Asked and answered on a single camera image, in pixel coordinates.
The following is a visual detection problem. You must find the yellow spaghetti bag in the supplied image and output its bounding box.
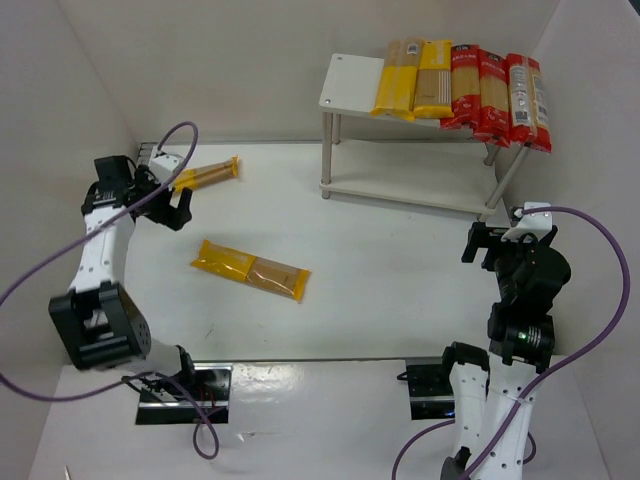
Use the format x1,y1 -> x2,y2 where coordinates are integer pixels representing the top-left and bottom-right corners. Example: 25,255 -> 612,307
370,37 -> 424,122
191,240 -> 311,303
173,156 -> 239,194

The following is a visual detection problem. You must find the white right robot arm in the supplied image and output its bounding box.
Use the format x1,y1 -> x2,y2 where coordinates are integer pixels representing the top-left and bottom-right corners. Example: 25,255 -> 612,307
440,212 -> 571,479

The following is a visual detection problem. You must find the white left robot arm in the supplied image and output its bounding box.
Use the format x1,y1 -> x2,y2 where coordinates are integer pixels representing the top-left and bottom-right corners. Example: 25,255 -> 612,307
48,153 -> 195,383

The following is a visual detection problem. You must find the white two-tier shelf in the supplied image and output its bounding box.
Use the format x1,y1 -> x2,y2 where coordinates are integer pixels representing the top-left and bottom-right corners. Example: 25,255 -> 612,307
319,53 -> 529,221

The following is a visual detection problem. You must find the yellow spaghetti box on shelf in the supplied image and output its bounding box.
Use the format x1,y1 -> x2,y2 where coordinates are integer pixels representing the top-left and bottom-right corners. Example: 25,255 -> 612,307
413,40 -> 453,119

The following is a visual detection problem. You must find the yellow spaghetti bag on shelf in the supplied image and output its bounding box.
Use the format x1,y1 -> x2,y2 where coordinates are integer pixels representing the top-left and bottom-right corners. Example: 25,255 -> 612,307
370,37 -> 424,122

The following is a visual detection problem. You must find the red spaghetti bag middle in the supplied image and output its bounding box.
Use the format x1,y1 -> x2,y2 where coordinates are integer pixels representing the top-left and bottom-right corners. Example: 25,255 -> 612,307
474,49 -> 510,147

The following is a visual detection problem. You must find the red spaghetti bag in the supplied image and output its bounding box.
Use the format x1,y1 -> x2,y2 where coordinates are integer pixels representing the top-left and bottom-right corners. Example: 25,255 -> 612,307
440,44 -> 481,130
506,53 -> 552,154
474,49 -> 510,147

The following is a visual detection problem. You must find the red spaghetti bag right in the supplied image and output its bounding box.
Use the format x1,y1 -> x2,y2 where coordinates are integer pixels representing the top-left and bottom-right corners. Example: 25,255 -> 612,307
506,53 -> 552,154

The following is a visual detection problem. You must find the red spaghetti bag left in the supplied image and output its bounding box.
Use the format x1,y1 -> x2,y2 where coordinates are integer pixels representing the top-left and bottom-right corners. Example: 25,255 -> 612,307
440,44 -> 481,130

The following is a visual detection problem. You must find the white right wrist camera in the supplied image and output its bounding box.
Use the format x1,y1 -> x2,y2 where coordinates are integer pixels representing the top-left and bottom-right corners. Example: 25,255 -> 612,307
501,202 -> 553,242

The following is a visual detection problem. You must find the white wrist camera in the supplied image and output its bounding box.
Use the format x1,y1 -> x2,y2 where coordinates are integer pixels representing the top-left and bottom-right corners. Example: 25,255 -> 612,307
501,202 -> 553,242
148,153 -> 184,184

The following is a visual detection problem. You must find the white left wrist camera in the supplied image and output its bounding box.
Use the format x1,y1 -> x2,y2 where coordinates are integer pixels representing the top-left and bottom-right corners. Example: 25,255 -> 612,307
148,153 -> 184,184

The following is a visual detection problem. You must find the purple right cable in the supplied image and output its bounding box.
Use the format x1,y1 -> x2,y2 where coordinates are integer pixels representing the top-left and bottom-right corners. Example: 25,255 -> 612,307
391,206 -> 630,480

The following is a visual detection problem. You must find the purple cable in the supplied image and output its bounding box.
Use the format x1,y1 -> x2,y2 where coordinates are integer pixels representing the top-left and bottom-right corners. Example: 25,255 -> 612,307
391,206 -> 630,480
0,120 -> 221,460

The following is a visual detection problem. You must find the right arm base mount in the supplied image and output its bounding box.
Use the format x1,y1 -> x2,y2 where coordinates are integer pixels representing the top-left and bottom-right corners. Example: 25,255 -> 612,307
397,357 -> 455,421

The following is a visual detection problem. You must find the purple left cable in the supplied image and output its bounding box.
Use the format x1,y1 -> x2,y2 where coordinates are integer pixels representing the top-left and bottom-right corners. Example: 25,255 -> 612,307
0,120 -> 221,460

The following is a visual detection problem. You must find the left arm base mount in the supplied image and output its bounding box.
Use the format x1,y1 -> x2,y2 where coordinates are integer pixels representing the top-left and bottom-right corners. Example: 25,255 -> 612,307
134,362 -> 232,426

